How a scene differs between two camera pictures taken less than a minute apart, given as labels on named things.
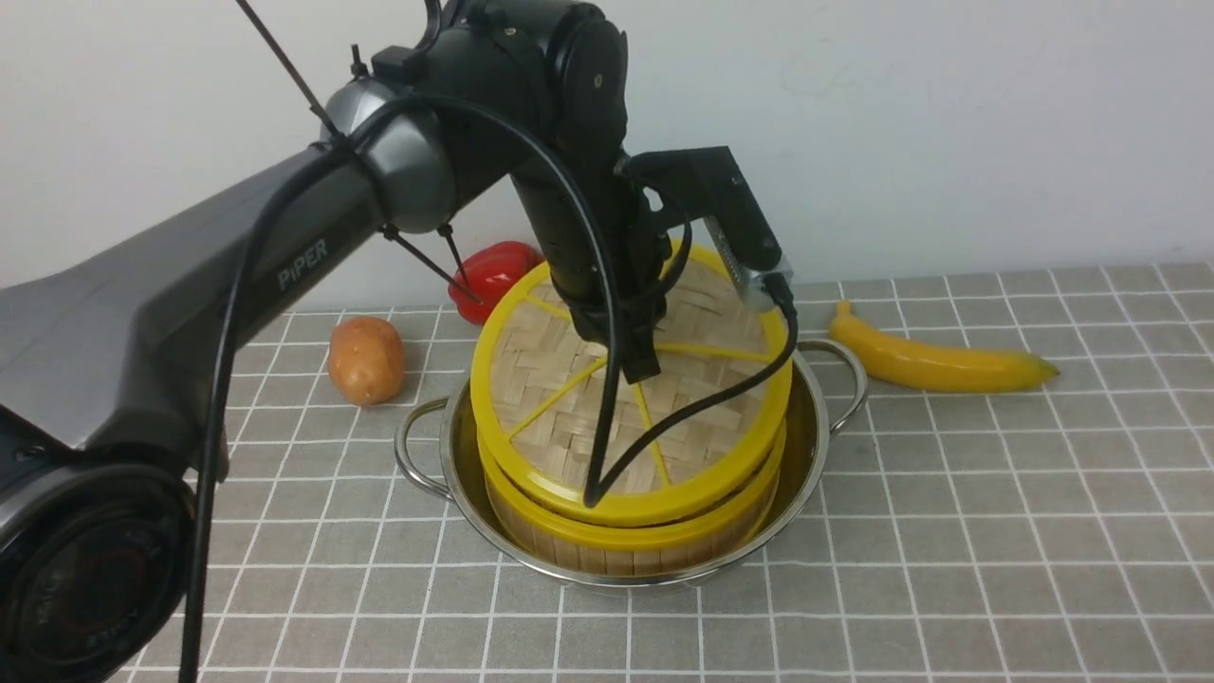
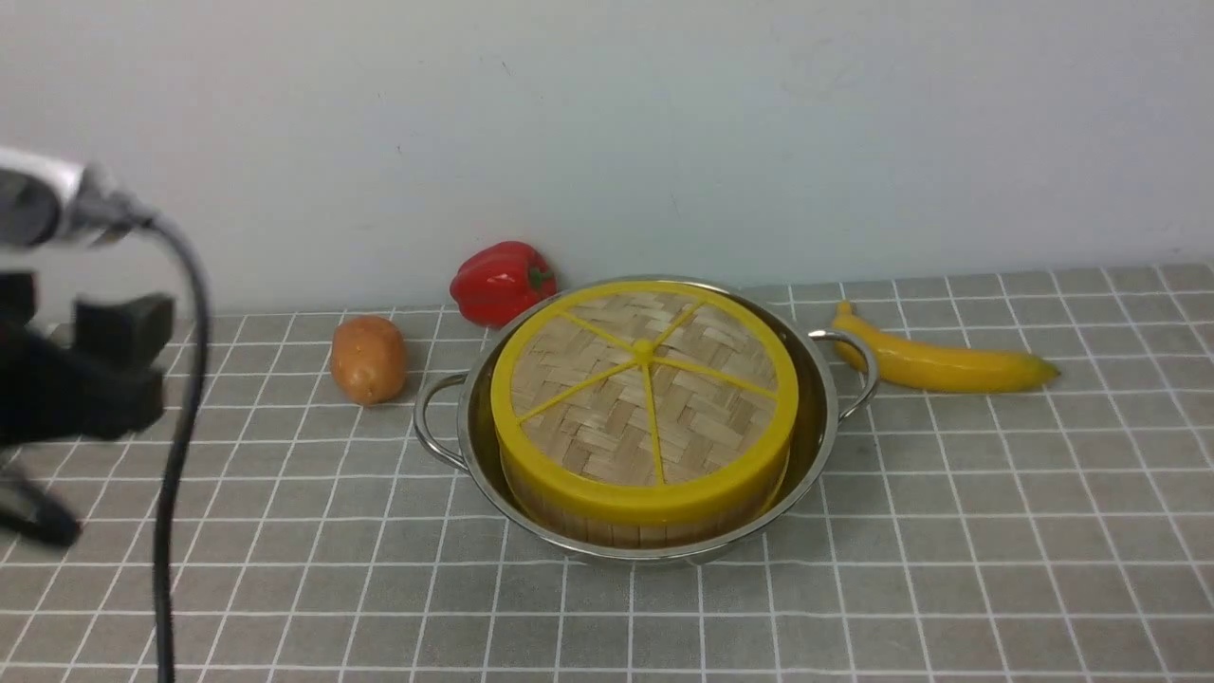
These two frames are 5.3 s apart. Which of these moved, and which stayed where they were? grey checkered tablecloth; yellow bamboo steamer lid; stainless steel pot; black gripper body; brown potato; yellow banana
Moved: black gripper body; stainless steel pot
Stayed: grey checkered tablecloth; yellow banana; yellow bamboo steamer lid; brown potato
